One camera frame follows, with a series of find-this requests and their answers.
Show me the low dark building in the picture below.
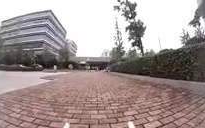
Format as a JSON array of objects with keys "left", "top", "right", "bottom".
[{"left": 69, "top": 55, "right": 111, "bottom": 71}]

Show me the red brick path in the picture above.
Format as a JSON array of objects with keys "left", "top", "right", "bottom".
[{"left": 0, "top": 71, "right": 205, "bottom": 128}]

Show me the tall thin tree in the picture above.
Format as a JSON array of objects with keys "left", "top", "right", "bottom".
[{"left": 113, "top": 0, "right": 148, "bottom": 58}]

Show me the robot's own part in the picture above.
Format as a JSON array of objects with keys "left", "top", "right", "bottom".
[
  {"left": 63, "top": 121, "right": 71, "bottom": 128},
  {"left": 127, "top": 121, "right": 137, "bottom": 128}
]

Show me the green hedge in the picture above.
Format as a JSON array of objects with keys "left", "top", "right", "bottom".
[{"left": 109, "top": 40, "right": 205, "bottom": 83}]

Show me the grey striped office building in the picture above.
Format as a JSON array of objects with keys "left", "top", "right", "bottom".
[{"left": 0, "top": 9, "right": 78, "bottom": 66}]

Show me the grey kerb strip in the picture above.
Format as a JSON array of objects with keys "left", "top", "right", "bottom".
[{"left": 110, "top": 71, "right": 205, "bottom": 98}]

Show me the pale concrete pavement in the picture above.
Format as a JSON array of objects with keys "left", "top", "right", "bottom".
[{"left": 0, "top": 68, "right": 70, "bottom": 98}]

